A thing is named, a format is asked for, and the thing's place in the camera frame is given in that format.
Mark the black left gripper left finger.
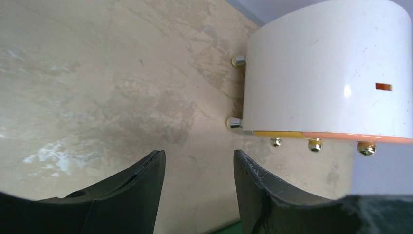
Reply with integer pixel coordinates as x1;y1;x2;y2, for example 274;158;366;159
0;150;166;234

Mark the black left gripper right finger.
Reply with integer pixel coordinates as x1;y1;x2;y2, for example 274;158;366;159
233;150;413;234

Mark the green jewelry box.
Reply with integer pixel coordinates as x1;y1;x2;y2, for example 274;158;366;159
211;222;243;234

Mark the white drawer cabinet orange yellow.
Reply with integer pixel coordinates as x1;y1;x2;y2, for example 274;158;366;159
226;0;413;156

